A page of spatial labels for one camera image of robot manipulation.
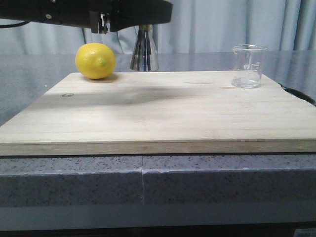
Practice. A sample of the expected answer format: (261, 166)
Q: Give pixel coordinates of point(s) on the steel hourglass jigger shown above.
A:
(144, 57)

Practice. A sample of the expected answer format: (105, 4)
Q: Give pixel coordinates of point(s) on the light wooden cutting board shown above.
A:
(160, 113)

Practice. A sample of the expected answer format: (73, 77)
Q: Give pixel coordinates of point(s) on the grey curtain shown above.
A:
(197, 26)

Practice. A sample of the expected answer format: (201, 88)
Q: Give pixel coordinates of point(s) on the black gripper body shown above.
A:
(100, 16)

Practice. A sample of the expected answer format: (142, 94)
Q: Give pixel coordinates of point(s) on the yellow lemon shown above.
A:
(95, 60)

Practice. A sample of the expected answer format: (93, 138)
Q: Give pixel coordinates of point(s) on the small glass beaker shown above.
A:
(248, 65)

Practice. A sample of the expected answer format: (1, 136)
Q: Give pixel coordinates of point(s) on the black cutting board handle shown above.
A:
(299, 94)

